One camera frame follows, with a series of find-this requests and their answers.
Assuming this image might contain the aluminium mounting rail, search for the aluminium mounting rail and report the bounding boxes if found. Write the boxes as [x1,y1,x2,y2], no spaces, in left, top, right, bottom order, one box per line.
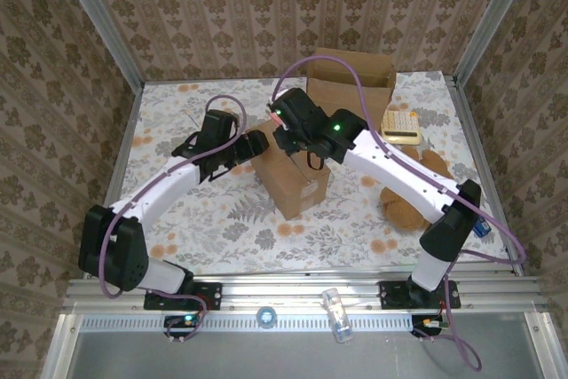
[61,270,549,314]

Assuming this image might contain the aluminium table side rail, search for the aluminium table side rail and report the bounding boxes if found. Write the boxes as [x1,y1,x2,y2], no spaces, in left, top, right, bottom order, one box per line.
[443,72,525,276]
[83,81,146,280]

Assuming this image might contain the cream calculator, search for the cream calculator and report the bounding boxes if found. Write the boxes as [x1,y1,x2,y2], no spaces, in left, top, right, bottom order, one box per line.
[381,110,422,146]

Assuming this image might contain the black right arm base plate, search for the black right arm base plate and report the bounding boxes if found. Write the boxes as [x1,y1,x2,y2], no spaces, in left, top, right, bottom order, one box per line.
[379,280,462,309]

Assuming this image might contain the aluminium frame post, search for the aluminium frame post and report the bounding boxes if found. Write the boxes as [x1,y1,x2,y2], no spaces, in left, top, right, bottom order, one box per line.
[452,0,540,87]
[49,0,146,90]

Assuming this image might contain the blue and black tool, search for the blue and black tool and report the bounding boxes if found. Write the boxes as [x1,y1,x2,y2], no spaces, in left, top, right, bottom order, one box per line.
[470,214,493,238]

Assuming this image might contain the slotted grey cable duct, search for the slotted grey cable duct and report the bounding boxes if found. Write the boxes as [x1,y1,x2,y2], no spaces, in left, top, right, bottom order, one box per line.
[79,312,430,334]

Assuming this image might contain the round white blue cap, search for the round white blue cap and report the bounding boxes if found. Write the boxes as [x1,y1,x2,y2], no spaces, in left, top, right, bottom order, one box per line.
[256,306,278,330]

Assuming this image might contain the clear plastic bottle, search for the clear plastic bottle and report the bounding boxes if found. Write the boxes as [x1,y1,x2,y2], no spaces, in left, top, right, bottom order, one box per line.
[321,288,355,344]

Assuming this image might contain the brown cardboard box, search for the brown cardboard box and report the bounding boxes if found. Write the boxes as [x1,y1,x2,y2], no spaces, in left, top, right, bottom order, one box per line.
[252,119,332,221]
[305,46,398,130]

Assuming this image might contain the floral table cover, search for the floral table cover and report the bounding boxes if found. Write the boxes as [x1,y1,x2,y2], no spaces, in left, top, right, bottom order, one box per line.
[102,70,509,278]

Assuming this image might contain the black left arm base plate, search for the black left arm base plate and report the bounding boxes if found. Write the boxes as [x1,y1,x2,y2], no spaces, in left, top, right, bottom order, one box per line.
[144,281,223,312]

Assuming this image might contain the brown teddy bear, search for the brown teddy bear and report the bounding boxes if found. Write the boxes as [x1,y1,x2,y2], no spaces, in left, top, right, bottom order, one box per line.
[380,147,456,233]

